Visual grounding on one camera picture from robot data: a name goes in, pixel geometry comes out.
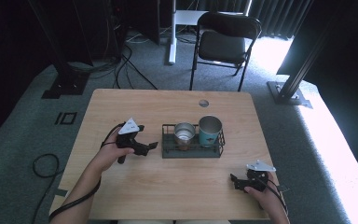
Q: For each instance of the metal stand with base plate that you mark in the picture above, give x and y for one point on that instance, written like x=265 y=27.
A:
x=287 y=93

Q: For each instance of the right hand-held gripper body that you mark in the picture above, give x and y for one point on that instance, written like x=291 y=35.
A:
x=256 y=182

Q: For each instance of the person's left hand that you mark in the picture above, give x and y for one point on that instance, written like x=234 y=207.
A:
x=108 y=155

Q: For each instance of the teal metal cup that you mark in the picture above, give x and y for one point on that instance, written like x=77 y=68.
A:
x=209 y=137

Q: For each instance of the dark pleated curtain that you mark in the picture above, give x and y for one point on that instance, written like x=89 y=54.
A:
x=276 y=15

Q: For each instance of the black folding chair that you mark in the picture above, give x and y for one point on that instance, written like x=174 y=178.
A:
x=222 y=46

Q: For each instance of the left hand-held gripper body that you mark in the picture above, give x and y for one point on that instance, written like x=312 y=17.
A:
x=127 y=140

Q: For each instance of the dark equipment cabinet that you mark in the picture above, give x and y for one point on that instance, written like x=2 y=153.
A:
x=136 y=21

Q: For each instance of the person's right hand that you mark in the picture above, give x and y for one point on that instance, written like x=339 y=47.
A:
x=268 y=197

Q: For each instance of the brown metal cup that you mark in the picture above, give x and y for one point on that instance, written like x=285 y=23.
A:
x=184 y=137

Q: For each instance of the black stand with base plate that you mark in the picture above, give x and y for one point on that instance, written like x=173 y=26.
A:
x=65 y=84

